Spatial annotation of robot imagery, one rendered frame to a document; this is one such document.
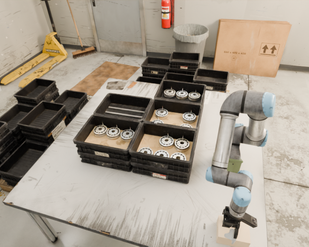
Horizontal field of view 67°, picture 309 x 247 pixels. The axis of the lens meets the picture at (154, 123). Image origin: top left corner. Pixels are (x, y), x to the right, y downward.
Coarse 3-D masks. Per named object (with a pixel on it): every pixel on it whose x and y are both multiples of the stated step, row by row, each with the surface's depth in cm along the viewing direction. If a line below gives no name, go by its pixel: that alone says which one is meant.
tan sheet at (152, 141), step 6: (144, 138) 169; (150, 138) 169; (156, 138) 169; (144, 144) 165; (150, 144) 165; (156, 144) 164; (174, 144) 164; (138, 150) 161; (156, 150) 160; (168, 150) 160; (174, 150) 159; (186, 156) 155
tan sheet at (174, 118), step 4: (168, 112) 191; (172, 112) 191; (152, 116) 188; (168, 116) 187; (172, 116) 187; (176, 116) 187; (180, 116) 187; (196, 116) 186; (152, 120) 184; (164, 120) 184; (168, 120) 184; (172, 120) 184; (176, 120) 183; (180, 120) 183; (196, 120) 182; (176, 124) 179; (180, 124) 179; (192, 124) 179
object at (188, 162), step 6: (168, 126) 163; (174, 126) 163; (138, 132) 160; (132, 144) 153; (192, 144) 150; (192, 150) 145; (144, 156) 146; (150, 156) 144; (156, 156) 143; (162, 156) 143; (192, 156) 144; (174, 162) 142; (180, 162) 140; (186, 162) 139
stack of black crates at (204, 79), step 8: (200, 72) 296; (208, 72) 293; (216, 72) 290; (224, 72) 287; (200, 80) 272; (208, 80) 291; (216, 80) 290; (224, 80) 290; (208, 88) 276; (216, 88) 273; (224, 88) 270
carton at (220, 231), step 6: (222, 216) 129; (240, 222) 126; (222, 228) 124; (228, 228) 124; (240, 228) 123; (246, 228) 123; (216, 234) 128; (222, 234) 121; (240, 234) 121; (246, 234) 121; (216, 240) 125; (222, 240) 122; (228, 240) 121; (240, 240) 119; (246, 240) 119; (234, 246) 123; (240, 246) 122; (246, 246) 120
